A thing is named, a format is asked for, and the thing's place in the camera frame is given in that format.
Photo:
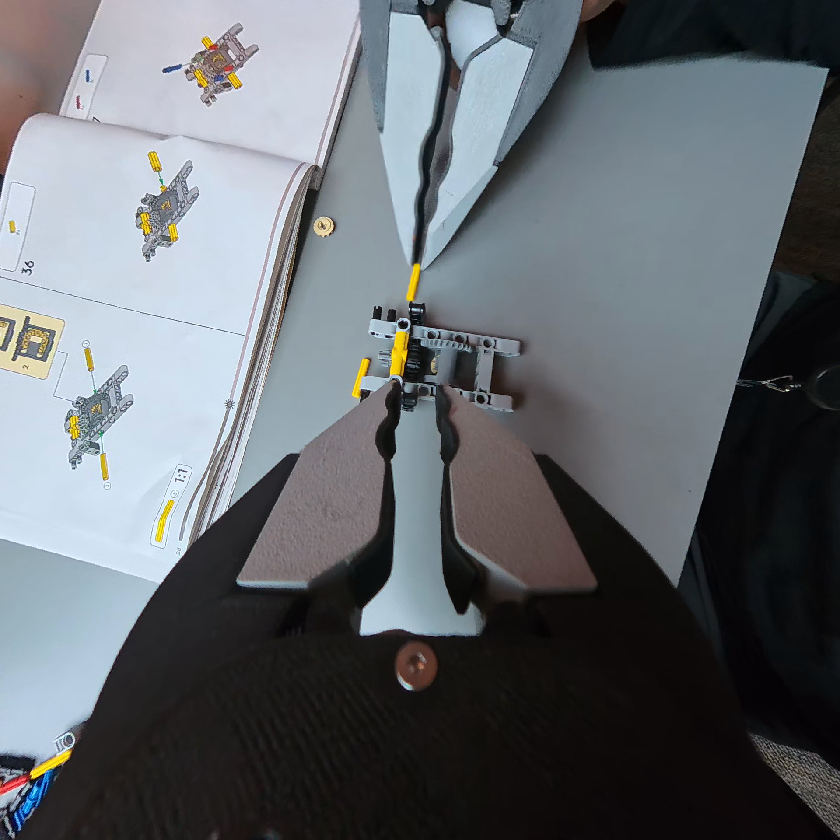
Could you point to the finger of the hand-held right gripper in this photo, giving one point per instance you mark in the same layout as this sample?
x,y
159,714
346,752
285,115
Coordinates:
x,y
485,111
410,98

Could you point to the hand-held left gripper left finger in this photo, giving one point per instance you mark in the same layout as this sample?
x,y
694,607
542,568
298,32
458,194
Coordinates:
x,y
308,518

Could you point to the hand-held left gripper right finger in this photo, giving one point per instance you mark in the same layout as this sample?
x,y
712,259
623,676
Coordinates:
x,y
518,518

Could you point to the grey lego gearbox assembly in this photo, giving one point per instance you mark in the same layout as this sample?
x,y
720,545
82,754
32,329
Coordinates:
x,y
446,359

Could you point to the short yellow lego axle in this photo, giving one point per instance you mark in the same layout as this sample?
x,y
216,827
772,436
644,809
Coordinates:
x,y
359,379
413,285

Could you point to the person's right forearm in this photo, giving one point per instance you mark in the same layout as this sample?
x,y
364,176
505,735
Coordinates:
x,y
709,29

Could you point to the tan lego gear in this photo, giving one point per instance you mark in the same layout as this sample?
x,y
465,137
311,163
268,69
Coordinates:
x,y
323,227

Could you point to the open lego instruction booklet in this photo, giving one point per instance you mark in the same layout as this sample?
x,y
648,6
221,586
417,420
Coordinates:
x,y
197,262

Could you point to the pile of loose lego pieces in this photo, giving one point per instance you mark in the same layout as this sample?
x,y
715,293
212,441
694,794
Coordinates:
x,y
33,781

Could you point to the person's black clothing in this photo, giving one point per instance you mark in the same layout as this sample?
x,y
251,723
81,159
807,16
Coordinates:
x,y
768,525

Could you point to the metal keyring clip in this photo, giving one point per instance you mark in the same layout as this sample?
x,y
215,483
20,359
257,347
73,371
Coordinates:
x,y
774,384

